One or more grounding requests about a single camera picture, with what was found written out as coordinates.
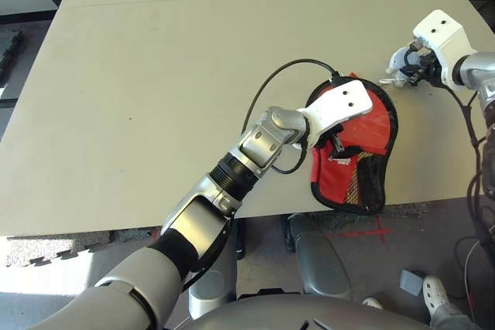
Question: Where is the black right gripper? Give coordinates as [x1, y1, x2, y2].
[404, 49, 444, 87]

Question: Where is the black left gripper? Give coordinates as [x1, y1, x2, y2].
[323, 124, 364, 161]

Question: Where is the grey plush zipper charm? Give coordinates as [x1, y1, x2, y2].
[378, 47, 421, 87]

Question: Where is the red black paddle case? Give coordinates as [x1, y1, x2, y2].
[305, 71, 399, 215]

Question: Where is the grey speckled foam mat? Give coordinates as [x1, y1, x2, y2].
[320, 202, 430, 234]

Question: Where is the grey robot right leg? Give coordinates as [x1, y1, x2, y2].
[285, 213, 353, 300]

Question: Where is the grey robot leg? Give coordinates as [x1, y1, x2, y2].
[285, 213, 353, 300]
[188, 221, 245, 319]

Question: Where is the small grey box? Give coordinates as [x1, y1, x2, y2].
[399, 269, 425, 295]

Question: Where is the grey robot torso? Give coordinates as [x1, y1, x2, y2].
[166, 293, 434, 330]

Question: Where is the grey robot left leg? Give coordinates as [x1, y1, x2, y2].
[188, 221, 245, 319]

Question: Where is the grey trouser leg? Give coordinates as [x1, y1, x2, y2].
[428, 302, 483, 330]

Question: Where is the grey puzzle foam mat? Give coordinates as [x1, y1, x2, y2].
[5, 229, 154, 267]

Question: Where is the black foam floor mat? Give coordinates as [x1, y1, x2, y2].
[0, 28, 24, 83]

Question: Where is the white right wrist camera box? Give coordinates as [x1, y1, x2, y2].
[412, 9, 479, 90]

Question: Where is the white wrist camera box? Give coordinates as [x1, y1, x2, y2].
[412, 9, 479, 90]
[297, 79, 374, 145]

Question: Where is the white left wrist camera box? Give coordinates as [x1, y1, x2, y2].
[297, 79, 374, 145]

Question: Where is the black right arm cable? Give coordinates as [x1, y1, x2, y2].
[444, 82, 495, 246]

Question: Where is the white floor cable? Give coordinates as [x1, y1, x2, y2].
[463, 244, 495, 302]

